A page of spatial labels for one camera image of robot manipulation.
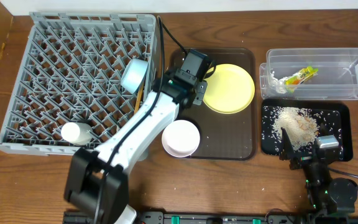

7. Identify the yellow round plate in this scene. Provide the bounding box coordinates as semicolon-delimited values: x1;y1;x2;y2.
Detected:
203;63;255;114

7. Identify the green orange snack wrapper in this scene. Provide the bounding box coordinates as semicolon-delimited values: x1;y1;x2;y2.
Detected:
284;66;318;93

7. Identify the pile of rice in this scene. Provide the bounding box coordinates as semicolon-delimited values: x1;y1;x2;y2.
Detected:
262;106;343;155

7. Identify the wooden chopstick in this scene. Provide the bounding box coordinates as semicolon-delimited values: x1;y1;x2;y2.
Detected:
134;83;144;113

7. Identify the clear plastic waste bin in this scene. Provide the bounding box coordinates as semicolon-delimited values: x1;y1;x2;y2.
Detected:
259;47;358;100

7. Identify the black equipment rail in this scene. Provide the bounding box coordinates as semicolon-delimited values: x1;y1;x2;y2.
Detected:
62;208;358;224

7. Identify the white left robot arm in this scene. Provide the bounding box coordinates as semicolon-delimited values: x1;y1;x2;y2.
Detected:
64;49;216;223

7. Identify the grey dishwasher rack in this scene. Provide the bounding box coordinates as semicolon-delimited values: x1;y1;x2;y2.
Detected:
0;12;160;156

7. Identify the light blue bowl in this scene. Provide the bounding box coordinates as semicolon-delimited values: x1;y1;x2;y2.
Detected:
121;58;148;94

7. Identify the pink small bowl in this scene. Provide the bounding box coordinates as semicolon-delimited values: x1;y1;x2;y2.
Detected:
162;120;201;157

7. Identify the black waste tray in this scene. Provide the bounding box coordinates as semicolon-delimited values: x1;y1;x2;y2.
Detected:
261;98;353;162

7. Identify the dark brown serving tray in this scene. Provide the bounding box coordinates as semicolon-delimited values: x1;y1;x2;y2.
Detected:
177;48;257;160

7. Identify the white cup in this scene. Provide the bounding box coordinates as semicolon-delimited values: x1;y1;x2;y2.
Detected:
61;122;93;146

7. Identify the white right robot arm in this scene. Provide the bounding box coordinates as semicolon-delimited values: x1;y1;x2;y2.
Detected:
280;128;358;219

